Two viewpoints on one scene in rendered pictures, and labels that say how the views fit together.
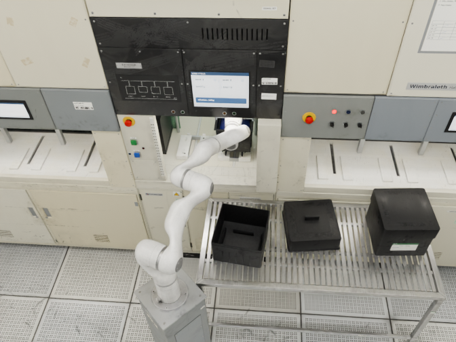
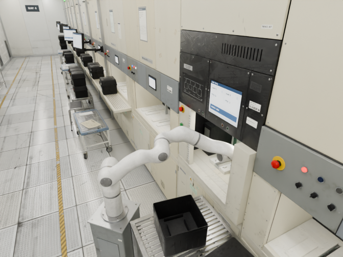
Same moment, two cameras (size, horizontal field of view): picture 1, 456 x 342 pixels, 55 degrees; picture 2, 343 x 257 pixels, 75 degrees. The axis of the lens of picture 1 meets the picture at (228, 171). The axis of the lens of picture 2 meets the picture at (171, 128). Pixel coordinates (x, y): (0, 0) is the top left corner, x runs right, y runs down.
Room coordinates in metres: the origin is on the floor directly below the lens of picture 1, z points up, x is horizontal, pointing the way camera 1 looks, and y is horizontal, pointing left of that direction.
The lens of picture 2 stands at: (0.81, -0.88, 2.04)
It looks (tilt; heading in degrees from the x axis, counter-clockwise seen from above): 27 degrees down; 57
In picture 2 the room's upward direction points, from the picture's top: straight up
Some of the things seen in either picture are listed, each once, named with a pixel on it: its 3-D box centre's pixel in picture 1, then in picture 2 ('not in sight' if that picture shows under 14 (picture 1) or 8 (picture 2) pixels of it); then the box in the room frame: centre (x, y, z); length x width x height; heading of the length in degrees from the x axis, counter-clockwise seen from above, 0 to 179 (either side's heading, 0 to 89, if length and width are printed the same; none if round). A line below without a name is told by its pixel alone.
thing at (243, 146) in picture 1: (234, 126); not in sight; (2.06, -0.05, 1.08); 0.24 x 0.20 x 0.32; 84
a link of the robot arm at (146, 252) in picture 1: (155, 260); (110, 175); (1.12, 0.36, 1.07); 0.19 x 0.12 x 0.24; 63
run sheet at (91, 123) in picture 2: not in sight; (90, 123); (1.47, 2.59, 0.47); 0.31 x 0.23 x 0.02; 105
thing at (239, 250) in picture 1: (241, 235); (178, 223); (1.40, -0.06, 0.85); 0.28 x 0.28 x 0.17; 76
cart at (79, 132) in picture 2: not in sight; (92, 130); (1.52, 2.77, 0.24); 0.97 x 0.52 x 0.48; 86
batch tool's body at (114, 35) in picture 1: (210, 125); (246, 157); (2.20, 0.10, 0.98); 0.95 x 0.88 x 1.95; 174
